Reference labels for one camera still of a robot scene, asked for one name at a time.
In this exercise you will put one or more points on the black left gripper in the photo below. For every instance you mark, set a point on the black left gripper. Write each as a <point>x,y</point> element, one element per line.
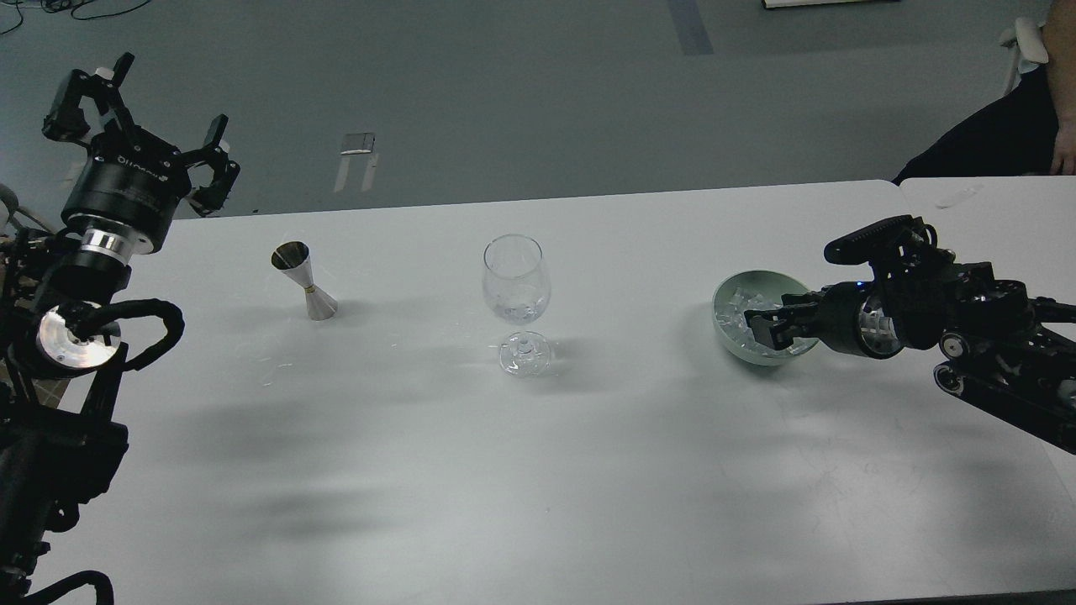
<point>134,184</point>

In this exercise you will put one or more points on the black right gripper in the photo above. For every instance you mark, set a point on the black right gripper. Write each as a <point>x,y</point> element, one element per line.
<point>847,318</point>

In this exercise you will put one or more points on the clear ice cubes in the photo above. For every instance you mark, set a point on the clear ice cubes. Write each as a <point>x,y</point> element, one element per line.
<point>731,320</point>

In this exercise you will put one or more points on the steel double jigger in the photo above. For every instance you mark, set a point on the steel double jigger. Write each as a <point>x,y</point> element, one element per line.
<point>293,259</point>

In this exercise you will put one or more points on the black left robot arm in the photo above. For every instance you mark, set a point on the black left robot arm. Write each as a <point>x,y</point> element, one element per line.
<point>67,343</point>

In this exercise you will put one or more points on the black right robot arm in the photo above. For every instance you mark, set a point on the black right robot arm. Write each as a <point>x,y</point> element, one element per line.
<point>1002,355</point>

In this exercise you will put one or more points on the clear wine glass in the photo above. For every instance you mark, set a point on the clear wine glass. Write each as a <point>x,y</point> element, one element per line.
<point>517,288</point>

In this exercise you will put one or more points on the person's hand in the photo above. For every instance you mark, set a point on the person's hand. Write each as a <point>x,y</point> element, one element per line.
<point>1063,150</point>

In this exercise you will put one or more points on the green bowl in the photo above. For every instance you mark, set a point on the green bowl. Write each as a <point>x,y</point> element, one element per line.
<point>755,291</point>

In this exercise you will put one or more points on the seated person dark trousers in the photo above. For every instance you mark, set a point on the seated person dark trousers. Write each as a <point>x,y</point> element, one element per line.
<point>1012,136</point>

